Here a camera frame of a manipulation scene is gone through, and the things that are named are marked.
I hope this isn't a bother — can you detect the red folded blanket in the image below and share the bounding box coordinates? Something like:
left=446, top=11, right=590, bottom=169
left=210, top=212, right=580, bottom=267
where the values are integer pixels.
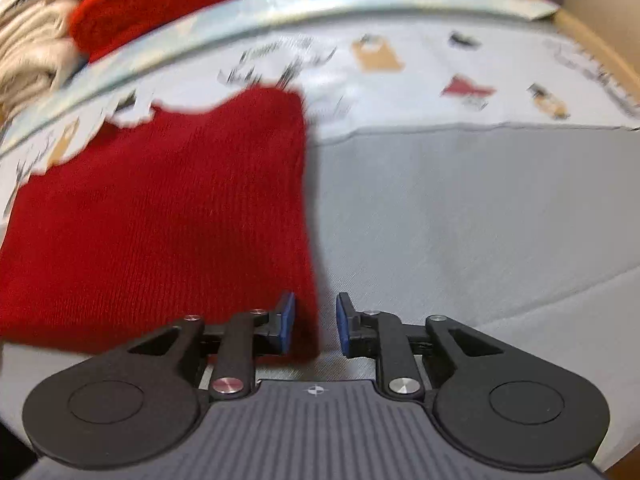
left=67, top=0, right=257, bottom=64

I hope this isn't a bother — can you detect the dark red knit sweater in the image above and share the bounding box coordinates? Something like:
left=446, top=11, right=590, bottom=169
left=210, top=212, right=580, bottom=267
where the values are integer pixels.
left=0, top=85, right=322, bottom=362

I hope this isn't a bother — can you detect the grey mattress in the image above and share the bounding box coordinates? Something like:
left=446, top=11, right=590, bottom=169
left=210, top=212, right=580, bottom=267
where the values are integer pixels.
left=0, top=124, right=640, bottom=473

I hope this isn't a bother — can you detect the cream fleece folded blanket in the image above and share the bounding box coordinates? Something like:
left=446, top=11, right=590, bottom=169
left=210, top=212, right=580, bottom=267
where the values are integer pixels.
left=0, top=0, right=83, bottom=113

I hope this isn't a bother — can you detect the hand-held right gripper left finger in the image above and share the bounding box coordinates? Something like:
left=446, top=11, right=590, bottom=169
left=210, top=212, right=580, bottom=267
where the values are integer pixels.
left=127, top=291, right=297, bottom=401

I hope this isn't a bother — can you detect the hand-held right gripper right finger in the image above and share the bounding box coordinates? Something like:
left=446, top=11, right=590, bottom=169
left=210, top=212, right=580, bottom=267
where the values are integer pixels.
left=336, top=291, right=503, bottom=400

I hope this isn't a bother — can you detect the wooden bed frame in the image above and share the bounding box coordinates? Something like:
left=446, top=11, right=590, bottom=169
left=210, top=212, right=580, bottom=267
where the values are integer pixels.
left=450, top=0, right=640, bottom=113

